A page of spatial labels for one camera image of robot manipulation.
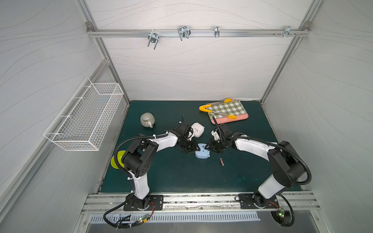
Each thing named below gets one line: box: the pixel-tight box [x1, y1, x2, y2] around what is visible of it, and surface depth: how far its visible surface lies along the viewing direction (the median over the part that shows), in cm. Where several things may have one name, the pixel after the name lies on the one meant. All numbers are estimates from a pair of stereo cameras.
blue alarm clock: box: [194, 143, 211, 160], surface depth 90 cm
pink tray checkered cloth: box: [205, 99, 250, 125], surface depth 117 cm
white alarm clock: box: [190, 122, 205, 138], surface depth 103 cm
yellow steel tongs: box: [199, 98, 238, 120], surface depth 116 cm
